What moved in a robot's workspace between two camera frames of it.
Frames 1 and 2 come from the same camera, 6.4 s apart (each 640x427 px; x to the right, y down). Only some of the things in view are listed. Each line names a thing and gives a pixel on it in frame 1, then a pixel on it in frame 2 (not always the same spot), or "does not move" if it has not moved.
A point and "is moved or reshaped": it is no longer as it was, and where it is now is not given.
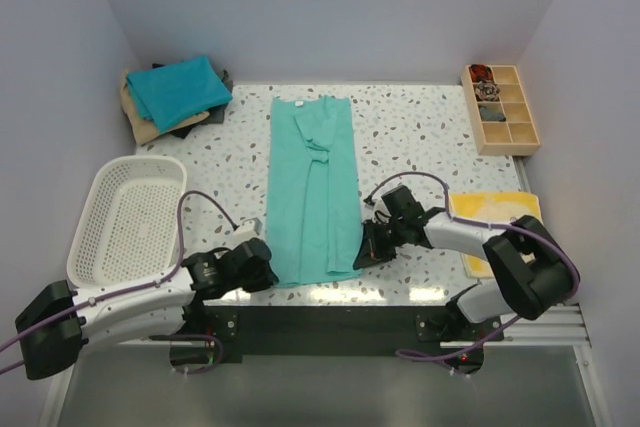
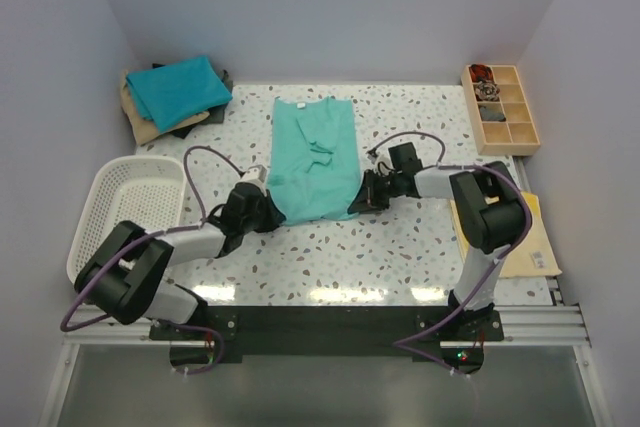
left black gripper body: [258, 281] → [263, 219]
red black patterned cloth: [480, 72] does not move
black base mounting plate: [219, 331] does not move
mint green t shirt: [313, 203] is moved or reshaped
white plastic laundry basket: [127, 228] does not move
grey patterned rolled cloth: [487, 90] does not move
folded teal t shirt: [179, 92] does not move
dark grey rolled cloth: [492, 114] does not move
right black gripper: [371, 252] → [367, 200]
